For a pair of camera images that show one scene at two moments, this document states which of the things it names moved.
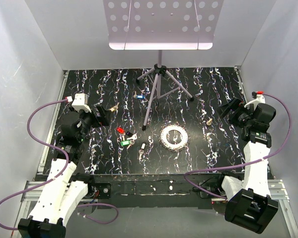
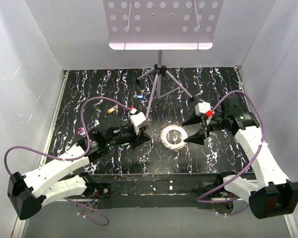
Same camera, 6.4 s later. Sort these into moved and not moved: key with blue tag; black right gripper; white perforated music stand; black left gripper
Moved: black right gripper; black left gripper
Not moved: white perforated music stand; key with blue tag
